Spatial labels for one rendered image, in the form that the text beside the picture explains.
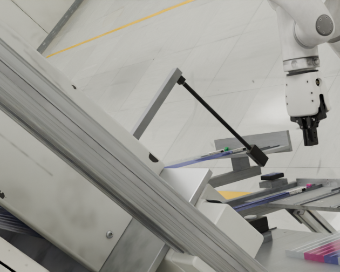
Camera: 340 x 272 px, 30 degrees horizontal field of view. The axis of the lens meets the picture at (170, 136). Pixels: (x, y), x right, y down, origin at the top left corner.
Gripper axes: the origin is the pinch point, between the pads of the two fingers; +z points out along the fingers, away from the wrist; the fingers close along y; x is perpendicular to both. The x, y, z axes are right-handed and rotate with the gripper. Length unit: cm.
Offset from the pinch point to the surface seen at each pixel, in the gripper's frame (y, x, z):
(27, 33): 760, -238, -153
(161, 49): 358, -198, -67
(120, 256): -41, 75, 6
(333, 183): 5.8, -11.9, 13.2
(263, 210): 18.9, 0.9, 18.4
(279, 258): -29, 40, 16
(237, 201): 18.9, 9.2, 14.3
